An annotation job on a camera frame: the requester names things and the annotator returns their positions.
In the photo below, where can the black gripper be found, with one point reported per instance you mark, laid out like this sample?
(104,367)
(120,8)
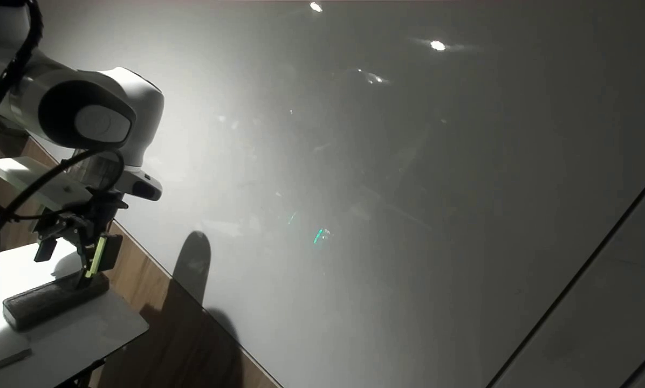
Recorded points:
(97,218)

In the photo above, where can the black whiteboard duster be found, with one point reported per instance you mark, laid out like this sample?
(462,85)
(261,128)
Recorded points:
(52,302)

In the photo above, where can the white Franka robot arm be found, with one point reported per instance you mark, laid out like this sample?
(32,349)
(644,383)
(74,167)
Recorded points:
(84,109)

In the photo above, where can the white paper sheet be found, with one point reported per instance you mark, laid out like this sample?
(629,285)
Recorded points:
(55,336)

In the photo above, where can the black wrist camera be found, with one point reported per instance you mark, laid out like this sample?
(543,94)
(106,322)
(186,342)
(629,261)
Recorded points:
(52,229)

